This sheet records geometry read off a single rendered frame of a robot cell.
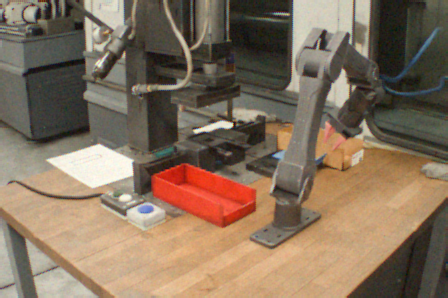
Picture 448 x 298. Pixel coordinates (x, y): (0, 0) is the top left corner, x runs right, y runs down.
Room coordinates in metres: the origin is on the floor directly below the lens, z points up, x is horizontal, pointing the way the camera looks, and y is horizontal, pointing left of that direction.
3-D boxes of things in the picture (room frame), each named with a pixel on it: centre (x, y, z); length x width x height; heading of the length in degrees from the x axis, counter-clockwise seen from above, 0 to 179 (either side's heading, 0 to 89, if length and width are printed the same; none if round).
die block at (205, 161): (1.43, 0.04, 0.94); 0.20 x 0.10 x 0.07; 137
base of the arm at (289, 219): (1.04, -0.14, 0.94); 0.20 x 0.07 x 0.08; 137
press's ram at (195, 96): (1.47, 0.10, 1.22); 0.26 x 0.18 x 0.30; 47
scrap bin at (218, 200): (1.17, 0.06, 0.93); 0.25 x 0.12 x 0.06; 47
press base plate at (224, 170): (1.50, 0.08, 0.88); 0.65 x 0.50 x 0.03; 137
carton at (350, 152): (1.51, -0.30, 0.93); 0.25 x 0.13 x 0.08; 47
